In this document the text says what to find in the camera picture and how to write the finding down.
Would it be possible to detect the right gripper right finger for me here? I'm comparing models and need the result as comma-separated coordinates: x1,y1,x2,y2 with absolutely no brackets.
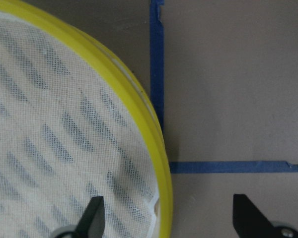
232,194,298,238

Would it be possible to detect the yellow steamer basket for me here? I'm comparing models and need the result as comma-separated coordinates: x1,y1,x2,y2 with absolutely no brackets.
0,0,173,238

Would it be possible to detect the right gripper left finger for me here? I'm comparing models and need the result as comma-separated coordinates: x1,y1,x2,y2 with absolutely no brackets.
51,196,105,238

